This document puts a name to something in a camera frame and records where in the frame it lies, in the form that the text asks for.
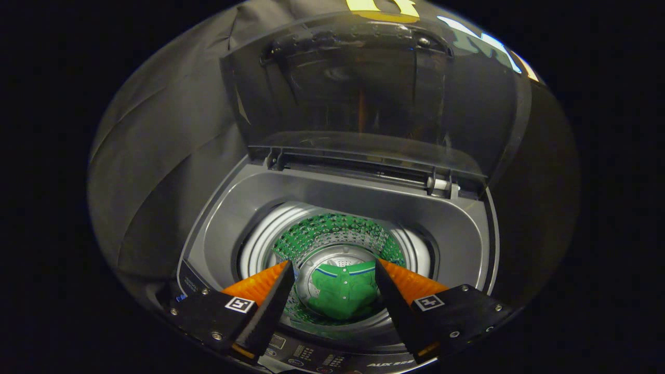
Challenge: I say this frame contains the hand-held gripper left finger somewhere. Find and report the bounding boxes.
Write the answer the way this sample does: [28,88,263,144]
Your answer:
[169,261,296,363]

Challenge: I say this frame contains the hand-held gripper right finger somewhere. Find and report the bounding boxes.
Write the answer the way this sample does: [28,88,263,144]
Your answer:
[374,258,513,363]

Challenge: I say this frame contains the green polo shirt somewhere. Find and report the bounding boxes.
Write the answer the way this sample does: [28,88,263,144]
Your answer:
[307,260,379,321]

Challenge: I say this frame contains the dark washing machine lid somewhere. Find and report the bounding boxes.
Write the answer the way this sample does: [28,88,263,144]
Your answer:
[219,12,534,189]

